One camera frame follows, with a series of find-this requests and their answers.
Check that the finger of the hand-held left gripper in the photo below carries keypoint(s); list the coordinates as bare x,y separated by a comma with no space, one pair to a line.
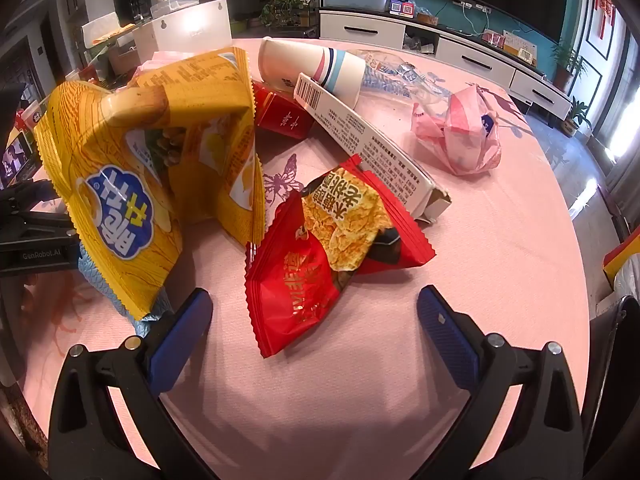
22,195
35,227

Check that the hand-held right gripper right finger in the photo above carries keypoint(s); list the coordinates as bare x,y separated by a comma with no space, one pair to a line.
447,340

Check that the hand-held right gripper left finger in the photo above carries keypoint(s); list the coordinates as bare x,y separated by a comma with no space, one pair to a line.
180,345

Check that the blue textured wipe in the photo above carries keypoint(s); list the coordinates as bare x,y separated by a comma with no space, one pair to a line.
97,280

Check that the yellow chip bag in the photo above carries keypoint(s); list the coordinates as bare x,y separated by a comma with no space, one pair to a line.
125,170

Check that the red snack packet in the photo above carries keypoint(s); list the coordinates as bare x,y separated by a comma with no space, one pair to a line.
285,300

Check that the red rice cracker packet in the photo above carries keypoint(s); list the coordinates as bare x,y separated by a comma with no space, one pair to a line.
350,220

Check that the long white carton box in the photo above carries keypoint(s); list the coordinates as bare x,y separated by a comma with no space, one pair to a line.
370,145

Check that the pink plastic bag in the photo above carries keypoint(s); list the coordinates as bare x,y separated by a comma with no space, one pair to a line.
460,130

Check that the red cigarette box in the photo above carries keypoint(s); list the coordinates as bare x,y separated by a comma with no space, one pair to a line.
282,115

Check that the crushed clear plastic bottle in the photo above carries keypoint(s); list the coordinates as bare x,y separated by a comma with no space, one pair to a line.
395,77

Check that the striped paper cup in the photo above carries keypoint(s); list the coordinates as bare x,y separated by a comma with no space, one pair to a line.
310,67

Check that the small screen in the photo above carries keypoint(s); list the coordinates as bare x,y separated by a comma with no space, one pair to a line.
17,162

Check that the pink tablecloth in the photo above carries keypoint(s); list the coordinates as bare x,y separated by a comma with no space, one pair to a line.
350,410

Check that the black chair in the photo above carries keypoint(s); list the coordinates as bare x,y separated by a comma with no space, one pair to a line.
617,385

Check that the orange shopping bag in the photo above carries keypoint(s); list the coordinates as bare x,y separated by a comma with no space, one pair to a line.
622,260

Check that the small potted plant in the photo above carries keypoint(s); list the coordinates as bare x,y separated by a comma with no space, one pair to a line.
577,117

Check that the white tv cabinet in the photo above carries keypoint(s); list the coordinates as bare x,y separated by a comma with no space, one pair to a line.
465,60

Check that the tall potted plant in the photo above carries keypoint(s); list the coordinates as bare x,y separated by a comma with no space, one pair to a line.
567,67

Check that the desk calendar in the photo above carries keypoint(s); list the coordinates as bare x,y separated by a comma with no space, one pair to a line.
520,46

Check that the red packs on cabinet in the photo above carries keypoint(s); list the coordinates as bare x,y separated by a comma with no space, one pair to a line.
492,37

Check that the small code stand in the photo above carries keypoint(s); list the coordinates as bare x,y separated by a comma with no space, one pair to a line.
402,7

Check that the red hanging decoration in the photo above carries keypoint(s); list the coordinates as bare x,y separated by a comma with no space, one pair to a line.
605,12

